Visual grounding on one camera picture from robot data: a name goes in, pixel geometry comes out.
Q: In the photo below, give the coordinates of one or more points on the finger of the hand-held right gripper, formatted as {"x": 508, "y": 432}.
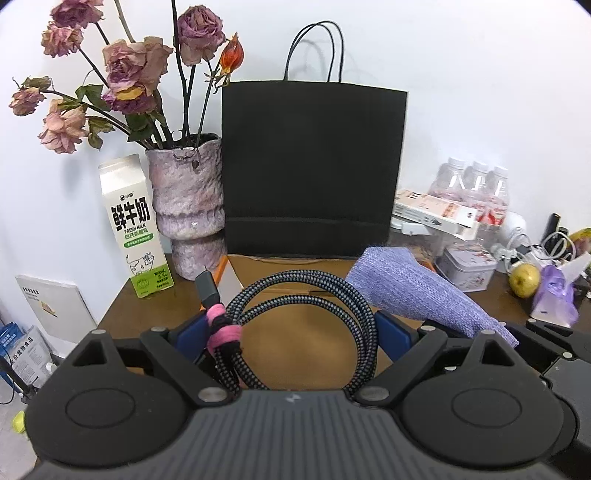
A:
{"x": 568, "y": 339}
{"x": 526, "y": 348}

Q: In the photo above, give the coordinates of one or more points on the small white fan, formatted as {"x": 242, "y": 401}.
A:
{"x": 513, "y": 226}

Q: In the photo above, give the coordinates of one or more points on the black adapter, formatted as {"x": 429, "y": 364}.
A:
{"x": 551, "y": 228}

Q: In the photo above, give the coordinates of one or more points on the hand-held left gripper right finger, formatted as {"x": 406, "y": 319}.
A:
{"x": 392, "y": 334}

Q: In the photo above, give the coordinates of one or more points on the white flat box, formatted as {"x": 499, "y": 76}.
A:
{"x": 51, "y": 304}

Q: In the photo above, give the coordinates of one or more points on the purple knitted cloth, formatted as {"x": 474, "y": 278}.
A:
{"x": 406, "y": 286}

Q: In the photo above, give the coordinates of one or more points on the white pet food bag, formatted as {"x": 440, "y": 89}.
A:
{"x": 30, "y": 360}

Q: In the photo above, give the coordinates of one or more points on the yellow-green small object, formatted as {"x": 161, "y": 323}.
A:
{"x": 19, "y": 421}

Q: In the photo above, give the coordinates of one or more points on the black paper bag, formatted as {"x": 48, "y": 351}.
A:
{"x": 314, "y": 161}

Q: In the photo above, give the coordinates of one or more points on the mottled purple ceramic vase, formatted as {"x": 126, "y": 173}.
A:
{"x": 187, "y": 198}

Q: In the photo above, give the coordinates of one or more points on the orange cardboard box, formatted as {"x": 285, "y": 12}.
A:
{"x": 300, "y": 341}

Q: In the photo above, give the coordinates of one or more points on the colourful snack packet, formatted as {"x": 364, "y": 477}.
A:
{"x": 581, "y": 240}

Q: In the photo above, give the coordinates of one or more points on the white pink flat carton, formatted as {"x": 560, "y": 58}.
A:
{"x": 429, "y": 207}

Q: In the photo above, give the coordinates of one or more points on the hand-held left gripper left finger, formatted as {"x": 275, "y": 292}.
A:
{"x": 191, "y": 334}

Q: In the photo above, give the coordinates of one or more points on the white printed tin box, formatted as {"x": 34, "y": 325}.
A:
{"x": 466, "y": 267}

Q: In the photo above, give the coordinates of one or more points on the bunch of dried roses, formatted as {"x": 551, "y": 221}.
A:
{"x": 134, "y": 60}

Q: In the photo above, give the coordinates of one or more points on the purple tissue pack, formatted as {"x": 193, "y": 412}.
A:
{"x": 554, "y": 300}

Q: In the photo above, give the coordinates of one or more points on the black light stand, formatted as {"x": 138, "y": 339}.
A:
{"x": 18, "y": 383}

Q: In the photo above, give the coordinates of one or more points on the blue packet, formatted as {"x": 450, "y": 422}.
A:
{"x": 9, "y": 337}

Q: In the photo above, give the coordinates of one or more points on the yellow green apple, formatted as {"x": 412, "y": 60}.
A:
{"x": 525, "y": 280}

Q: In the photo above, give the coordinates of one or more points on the white green milk carton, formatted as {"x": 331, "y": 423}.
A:
{"x": 134, "y": 221}

